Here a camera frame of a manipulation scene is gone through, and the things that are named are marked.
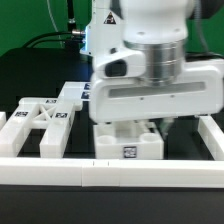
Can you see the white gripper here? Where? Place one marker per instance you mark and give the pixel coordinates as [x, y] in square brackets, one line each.
[117, 92]

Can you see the white chair seat part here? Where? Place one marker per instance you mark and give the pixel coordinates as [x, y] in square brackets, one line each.
[127, 140]

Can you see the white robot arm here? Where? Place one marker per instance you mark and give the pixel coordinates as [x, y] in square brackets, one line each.
[157, 28]

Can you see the white right fence bar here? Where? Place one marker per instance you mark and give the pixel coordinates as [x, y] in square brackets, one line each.
[212, 136]

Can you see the white fence bar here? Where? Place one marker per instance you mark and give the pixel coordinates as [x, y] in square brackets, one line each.
[2, 119]
[212, 136]
[112, 173]

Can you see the black vertical pole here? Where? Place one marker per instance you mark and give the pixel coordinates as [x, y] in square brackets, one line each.
[71, 22]

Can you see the white front fence bar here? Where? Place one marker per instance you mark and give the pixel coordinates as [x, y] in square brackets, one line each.
[112, 173]

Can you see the white left fence bar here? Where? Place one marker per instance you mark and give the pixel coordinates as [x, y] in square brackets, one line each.
[2, 119]

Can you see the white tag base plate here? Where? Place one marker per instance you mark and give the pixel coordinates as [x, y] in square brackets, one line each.
[75, 91]

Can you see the white chair back frame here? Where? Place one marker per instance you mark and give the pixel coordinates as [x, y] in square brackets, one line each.
[53, 115]

